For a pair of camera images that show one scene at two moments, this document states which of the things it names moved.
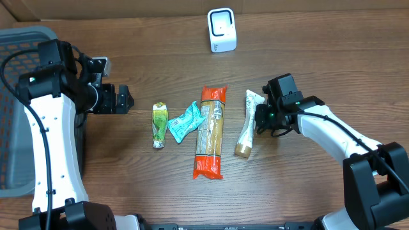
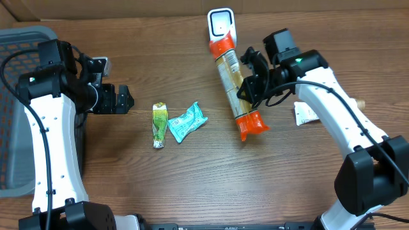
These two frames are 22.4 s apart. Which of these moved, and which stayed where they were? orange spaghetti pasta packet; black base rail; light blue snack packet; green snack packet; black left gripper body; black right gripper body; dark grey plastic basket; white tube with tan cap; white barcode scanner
Moved: black right gripper body; orange spaghetti pasta packet; white tube with tan cap
Stayed: black base rail; green snack packet; dark grey plastic basket; light blue snack packet; white barcode scanner; black left gripper body
